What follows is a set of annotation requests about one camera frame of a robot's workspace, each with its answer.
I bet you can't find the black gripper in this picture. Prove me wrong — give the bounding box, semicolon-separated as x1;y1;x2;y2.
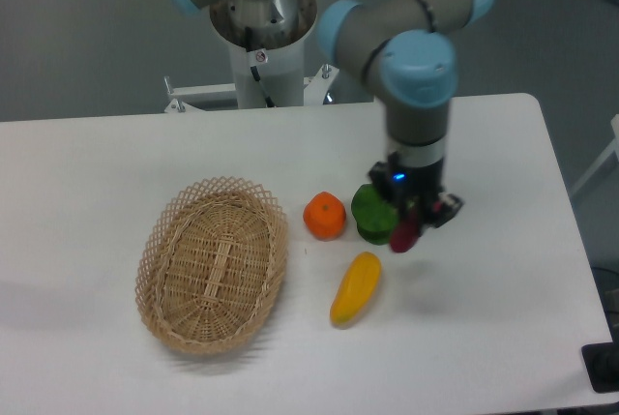
368;153;463;233

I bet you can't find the green bok choy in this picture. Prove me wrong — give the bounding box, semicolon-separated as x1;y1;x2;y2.
350;184;398;245

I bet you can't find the yellow mango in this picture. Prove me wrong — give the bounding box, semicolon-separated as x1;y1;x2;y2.
330;252;382;328

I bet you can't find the white frame at right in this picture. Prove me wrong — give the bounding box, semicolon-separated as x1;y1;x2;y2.
569;114;618;201

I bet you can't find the white metal base frame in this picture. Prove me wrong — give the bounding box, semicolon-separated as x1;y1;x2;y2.
163;64;339;113

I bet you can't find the purple sweet potato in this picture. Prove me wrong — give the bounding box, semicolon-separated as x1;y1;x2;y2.
389;209;421;253

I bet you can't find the woven wicker basket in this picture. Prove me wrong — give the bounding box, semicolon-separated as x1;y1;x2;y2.
135;177;288;356

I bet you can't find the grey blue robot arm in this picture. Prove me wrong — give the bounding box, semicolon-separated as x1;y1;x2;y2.
173;0;494;235

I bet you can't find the orange tangerine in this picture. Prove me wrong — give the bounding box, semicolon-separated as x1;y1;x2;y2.
303;192;346;241

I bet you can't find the black box at table edge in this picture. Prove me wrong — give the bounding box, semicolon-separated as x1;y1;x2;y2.
581;342;618;394

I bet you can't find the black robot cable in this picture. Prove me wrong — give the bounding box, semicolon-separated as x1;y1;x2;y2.
244;27;277;109

